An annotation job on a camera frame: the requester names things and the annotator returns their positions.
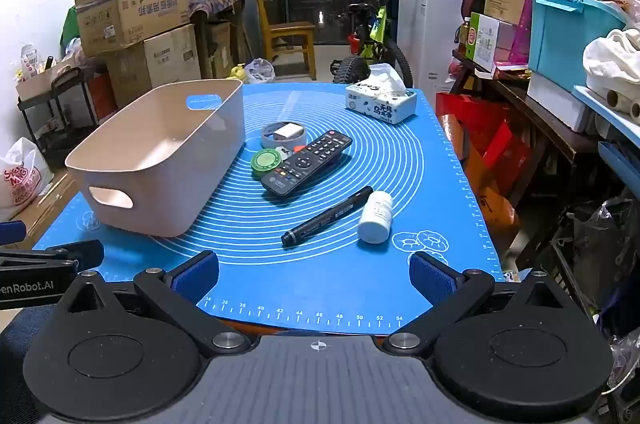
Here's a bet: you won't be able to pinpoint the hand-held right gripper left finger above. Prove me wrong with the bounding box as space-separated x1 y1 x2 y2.
54 249 253 360

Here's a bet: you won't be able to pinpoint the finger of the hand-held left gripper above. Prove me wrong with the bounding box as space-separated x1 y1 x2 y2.
0 220 27 247
0 240 105 275

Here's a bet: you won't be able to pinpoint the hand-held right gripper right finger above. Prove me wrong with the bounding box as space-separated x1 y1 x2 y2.
382 250 583 360

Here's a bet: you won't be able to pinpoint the white pill bottle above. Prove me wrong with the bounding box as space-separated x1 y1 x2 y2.
357 191 394 245

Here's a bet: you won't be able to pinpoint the beige plastic basket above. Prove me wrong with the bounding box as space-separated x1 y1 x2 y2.
65 78 246 238

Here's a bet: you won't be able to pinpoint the black marker pen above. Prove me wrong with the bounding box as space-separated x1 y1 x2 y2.
281 185 374 248

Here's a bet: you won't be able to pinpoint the green round ointment tin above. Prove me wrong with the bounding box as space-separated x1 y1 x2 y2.
251 149 281 180

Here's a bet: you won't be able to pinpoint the black remote control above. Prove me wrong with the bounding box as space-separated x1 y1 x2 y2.
260 129 354 197

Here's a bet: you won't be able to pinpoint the white bag with red print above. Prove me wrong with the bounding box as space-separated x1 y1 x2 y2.
0 137 55 211

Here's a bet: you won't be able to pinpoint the dark blue cloth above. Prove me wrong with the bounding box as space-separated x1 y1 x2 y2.
0 308 53 410

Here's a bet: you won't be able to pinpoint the blue silicone mat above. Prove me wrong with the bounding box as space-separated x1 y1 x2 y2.
32 82 506 336

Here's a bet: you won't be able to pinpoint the black metal cart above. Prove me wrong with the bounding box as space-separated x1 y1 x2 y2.
17 64 103 155

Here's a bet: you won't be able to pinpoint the red paper bags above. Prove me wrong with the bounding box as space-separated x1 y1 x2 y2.
435 92 532 185

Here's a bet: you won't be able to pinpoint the grey tape roll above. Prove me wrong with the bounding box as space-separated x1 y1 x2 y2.
261 121 307 151

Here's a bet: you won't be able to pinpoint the white snack packet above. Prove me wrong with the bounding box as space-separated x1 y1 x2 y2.
20 44 44 78

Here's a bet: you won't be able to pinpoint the dark wooden table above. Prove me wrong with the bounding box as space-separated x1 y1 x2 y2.
451 49 603 255

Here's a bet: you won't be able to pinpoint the white tissue pack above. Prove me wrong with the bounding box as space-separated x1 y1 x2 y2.
345 64 418 125

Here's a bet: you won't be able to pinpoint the large brown cardboard box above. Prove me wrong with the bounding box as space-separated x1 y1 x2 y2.
105 24 202 107

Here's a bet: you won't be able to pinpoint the white foam box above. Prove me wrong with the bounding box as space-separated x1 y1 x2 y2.
526 72 599 134

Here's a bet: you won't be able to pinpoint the clear plastic bag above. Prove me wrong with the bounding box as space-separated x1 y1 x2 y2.
244 58 277 84

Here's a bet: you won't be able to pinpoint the small brown cardboard box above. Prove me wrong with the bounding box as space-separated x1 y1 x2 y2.
200 22 233 78

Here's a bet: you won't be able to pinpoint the light blue drawer unit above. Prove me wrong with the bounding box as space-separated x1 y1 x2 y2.
572 84 640 187

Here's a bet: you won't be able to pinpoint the green and white carton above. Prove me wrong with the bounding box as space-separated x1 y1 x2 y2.
469 12 531 72

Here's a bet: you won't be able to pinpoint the printed open cardboard box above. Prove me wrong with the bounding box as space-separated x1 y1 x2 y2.
72 0 191 56

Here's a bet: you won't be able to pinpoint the black and green bicycle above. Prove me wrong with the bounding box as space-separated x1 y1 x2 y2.
330 0 416 88

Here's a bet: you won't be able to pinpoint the white chest freezer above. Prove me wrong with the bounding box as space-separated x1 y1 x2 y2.
397 0 468 105

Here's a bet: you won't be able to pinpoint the wooden chair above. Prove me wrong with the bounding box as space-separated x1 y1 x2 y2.
250 0 317 80

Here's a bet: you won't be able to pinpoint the dark side table with cloth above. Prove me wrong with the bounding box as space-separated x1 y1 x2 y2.
189 0 247 78

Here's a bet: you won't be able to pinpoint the turquoise storage bin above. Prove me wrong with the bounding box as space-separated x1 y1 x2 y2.
527 0 628 80

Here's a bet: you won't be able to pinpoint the white cloth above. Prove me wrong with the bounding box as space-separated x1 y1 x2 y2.
582 28 640 105

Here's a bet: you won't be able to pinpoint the beige basket with handle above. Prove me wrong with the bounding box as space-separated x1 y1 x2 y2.
15 54 79 102

